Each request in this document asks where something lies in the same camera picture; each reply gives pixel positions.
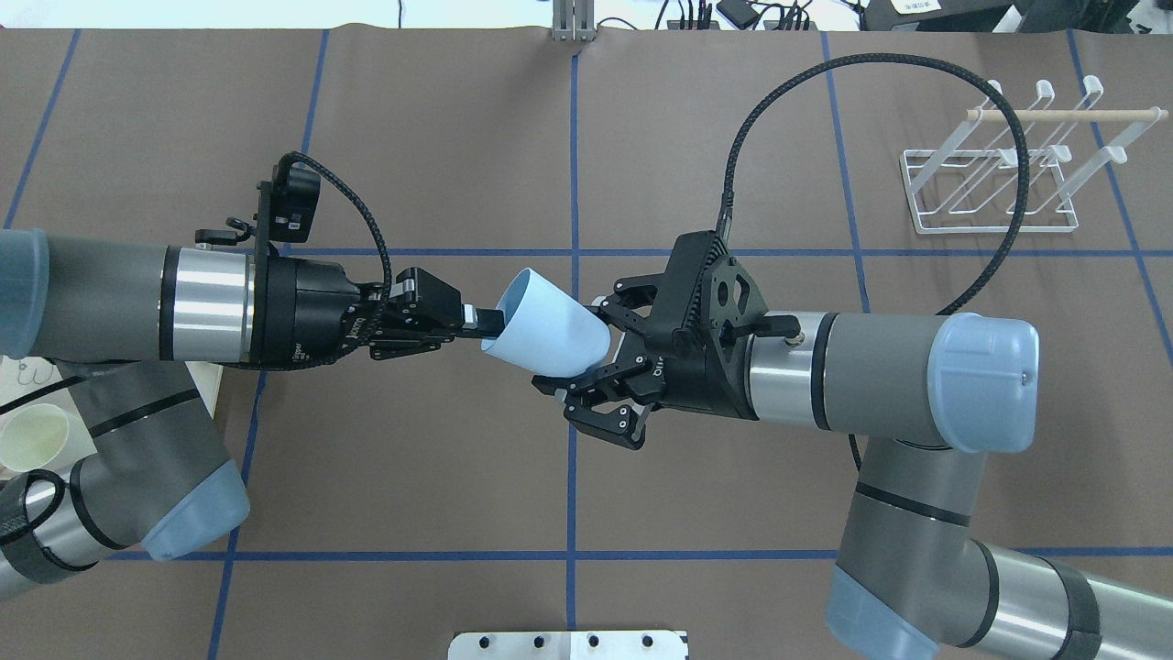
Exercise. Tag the aluminium frame post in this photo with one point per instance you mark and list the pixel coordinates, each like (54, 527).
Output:
(573, 21)

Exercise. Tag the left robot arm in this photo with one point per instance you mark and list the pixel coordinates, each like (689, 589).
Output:
(122, 322)

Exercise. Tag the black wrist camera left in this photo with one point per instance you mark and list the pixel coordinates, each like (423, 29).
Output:
(293, 201)

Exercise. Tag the cream serving tray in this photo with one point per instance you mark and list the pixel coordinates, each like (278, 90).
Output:
(24, 375)

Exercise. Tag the white wire cup rack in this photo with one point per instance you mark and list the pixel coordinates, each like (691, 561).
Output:
(976, 183)

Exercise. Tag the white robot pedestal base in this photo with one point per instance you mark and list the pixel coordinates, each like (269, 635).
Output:
(597, 644)

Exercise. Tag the pale green plastic cup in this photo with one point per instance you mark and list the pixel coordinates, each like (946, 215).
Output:
(34, 436)

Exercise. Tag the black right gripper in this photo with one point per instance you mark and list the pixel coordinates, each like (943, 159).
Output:
(704, 383)

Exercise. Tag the light blue cup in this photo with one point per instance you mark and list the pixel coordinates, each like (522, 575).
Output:
(546, 331)

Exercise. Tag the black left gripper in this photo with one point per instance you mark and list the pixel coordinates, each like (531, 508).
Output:
(310, 312)

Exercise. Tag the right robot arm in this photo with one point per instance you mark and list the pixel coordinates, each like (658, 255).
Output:
(934, 395)

